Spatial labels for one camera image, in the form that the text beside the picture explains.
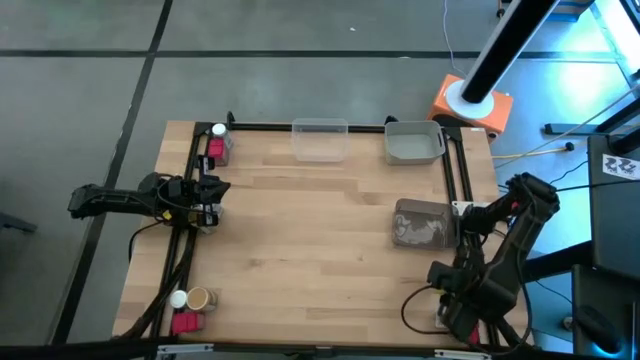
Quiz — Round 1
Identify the black desk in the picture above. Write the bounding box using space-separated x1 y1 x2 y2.
587 133 640 281

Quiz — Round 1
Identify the brown translucent plastic bin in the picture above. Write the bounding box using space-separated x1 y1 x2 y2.
391 198 461 250

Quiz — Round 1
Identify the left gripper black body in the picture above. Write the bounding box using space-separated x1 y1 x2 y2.
173 175 207 224

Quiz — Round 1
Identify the white printed sticker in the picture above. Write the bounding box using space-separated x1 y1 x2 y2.
602 153 640 181

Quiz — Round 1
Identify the white mounting plate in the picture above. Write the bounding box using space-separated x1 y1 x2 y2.
451 199 489 217

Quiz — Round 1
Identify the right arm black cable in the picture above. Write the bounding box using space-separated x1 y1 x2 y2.
400 283 444 336

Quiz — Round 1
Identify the black camera pole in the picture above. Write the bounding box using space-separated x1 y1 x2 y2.
458 0 562 105

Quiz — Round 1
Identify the dark grey furniture foot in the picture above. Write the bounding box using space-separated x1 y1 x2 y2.
0 212 39 235

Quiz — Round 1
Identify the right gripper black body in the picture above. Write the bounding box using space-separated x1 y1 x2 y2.
452 269 517 322

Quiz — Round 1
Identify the white round base disc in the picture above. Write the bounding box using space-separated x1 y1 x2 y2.
444 78 496 121

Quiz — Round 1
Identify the black computer mouse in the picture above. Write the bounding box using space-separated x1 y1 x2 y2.
574 304 622 355

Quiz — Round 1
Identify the cream floor cable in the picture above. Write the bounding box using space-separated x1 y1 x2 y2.
492 82 640 170

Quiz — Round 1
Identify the black stand foot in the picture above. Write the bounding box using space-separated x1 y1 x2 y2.
543 97 640 156

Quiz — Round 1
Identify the orange box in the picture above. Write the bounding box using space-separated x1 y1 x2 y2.
426 73 515 145

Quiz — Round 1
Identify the black support bar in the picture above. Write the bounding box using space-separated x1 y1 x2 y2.
517 241 594 284

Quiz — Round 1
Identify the grey plastic bin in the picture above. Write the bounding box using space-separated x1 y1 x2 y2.
383 119 446 166

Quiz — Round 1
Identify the black aluminium table frame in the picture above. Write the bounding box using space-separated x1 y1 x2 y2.
112 110 535 360

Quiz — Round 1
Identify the clear plastic bin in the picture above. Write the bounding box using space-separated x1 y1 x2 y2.
291 117 350 164

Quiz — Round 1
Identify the yellow floor cable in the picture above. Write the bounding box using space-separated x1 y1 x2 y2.
491 142 575 161

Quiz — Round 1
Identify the thin white floor cable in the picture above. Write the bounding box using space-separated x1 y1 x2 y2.
442 0 469 77

